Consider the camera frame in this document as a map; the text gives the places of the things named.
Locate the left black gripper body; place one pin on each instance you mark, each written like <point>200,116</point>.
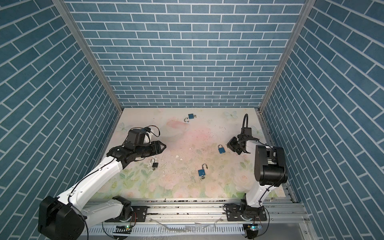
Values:
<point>152,149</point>

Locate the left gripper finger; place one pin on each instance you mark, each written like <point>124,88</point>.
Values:
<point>160,149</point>
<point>159,144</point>

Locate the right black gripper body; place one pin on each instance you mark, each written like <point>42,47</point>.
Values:
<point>235,145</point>

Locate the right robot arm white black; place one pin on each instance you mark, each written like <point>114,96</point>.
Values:
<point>270,171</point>

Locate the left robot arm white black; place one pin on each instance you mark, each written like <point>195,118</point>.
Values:
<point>65,216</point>

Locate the blue padlock near with key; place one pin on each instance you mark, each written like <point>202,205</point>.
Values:
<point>201,172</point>

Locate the black padlock with keys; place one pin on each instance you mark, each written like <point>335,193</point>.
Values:
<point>154,164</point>

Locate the floral table mat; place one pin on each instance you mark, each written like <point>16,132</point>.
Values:
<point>189,145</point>

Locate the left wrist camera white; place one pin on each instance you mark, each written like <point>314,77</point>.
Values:
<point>147,136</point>

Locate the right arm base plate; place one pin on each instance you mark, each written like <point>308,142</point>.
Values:
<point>237,213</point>

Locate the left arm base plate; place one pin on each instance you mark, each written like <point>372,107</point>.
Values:
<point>136,214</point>

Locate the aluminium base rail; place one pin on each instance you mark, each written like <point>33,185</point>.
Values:
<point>204,217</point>

